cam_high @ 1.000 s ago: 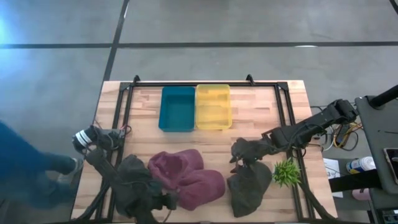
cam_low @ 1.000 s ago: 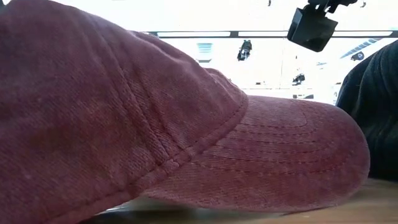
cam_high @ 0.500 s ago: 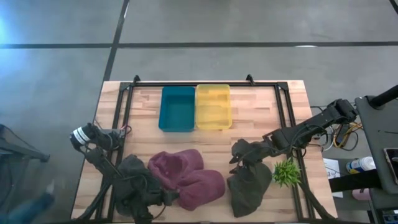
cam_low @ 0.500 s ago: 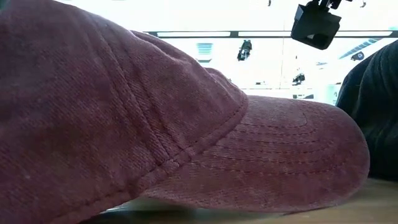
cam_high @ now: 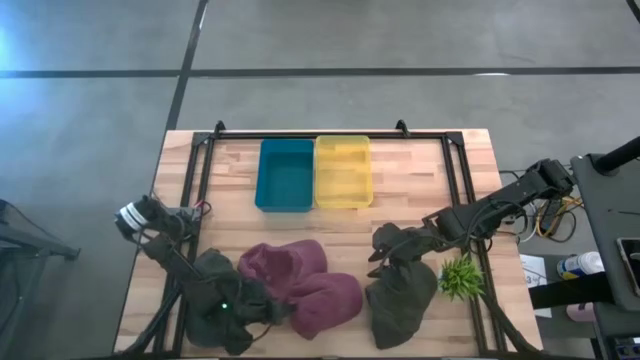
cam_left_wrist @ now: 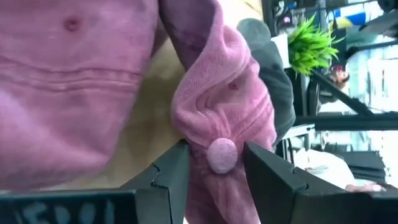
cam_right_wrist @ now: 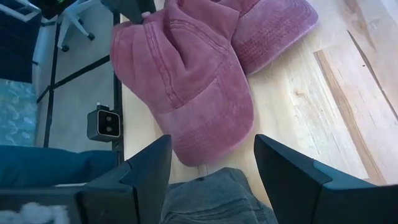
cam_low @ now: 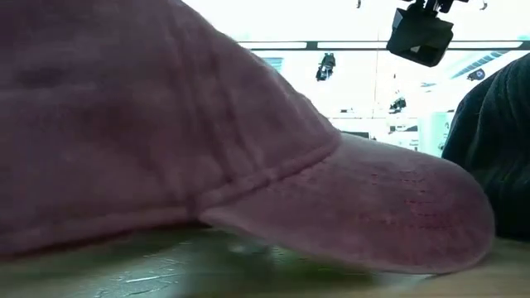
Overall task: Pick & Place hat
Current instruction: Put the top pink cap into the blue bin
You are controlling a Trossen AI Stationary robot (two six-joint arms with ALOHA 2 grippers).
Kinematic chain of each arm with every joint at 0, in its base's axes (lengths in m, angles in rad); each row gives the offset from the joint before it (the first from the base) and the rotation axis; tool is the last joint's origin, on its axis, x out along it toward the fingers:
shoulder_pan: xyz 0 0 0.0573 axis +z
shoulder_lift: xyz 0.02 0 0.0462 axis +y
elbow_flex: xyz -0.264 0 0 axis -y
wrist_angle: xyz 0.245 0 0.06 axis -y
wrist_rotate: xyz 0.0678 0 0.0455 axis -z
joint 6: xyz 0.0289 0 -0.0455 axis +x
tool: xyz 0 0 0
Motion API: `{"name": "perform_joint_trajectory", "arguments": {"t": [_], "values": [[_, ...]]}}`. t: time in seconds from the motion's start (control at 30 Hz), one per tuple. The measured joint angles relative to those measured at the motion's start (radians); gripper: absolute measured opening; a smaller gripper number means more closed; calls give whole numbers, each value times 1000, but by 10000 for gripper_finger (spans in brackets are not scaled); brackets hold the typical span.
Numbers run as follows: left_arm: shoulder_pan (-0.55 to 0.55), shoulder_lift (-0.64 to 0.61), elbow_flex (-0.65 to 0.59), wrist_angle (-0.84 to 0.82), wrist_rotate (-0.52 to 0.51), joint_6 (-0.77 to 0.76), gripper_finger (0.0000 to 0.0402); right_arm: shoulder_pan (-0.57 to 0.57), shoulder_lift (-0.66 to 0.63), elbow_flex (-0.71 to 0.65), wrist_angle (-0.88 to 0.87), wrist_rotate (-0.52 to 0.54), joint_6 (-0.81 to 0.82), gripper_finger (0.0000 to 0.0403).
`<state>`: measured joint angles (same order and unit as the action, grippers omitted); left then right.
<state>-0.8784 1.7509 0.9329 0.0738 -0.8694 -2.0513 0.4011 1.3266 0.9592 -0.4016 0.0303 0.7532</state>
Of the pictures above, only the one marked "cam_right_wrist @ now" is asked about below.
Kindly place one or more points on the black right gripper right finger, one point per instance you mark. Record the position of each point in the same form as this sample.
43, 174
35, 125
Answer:
298, 186

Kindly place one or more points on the dark grey cap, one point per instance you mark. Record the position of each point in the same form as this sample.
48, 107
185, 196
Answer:
214, 199

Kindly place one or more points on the white office chair base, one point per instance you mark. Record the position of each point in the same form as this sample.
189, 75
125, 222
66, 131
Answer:
74, 18

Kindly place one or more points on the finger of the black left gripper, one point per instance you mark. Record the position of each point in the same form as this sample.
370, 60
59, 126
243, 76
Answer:
130, 9

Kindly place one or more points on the person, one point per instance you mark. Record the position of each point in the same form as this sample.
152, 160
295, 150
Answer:
53, 165

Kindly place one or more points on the black cart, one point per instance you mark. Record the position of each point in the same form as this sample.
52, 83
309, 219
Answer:
18, 46

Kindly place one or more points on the bubble wrap sheet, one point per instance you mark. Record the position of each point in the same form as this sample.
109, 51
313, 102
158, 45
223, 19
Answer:
17, 115

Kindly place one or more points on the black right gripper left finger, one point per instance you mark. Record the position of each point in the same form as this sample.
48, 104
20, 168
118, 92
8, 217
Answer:
140, 186

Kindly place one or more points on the black aluminium rig frame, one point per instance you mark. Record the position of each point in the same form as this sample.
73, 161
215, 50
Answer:
118, 99

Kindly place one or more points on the grey table-level camera box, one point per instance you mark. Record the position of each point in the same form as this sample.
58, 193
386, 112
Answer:
105, 124

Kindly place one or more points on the maroon red cloth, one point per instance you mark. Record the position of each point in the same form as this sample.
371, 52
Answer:
186, 81

